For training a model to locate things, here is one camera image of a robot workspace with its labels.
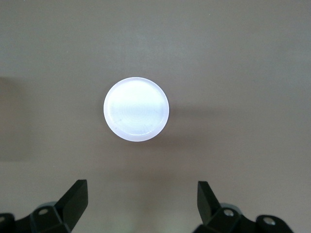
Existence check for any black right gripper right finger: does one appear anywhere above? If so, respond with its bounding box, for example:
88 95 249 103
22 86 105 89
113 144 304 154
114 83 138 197
196 181 296 233

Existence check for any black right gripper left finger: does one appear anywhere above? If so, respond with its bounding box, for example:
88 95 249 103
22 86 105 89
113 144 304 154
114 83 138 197
0 179 88 233

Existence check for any pink round plate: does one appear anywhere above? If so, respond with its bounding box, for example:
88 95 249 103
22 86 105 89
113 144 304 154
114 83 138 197
103 77 170 142

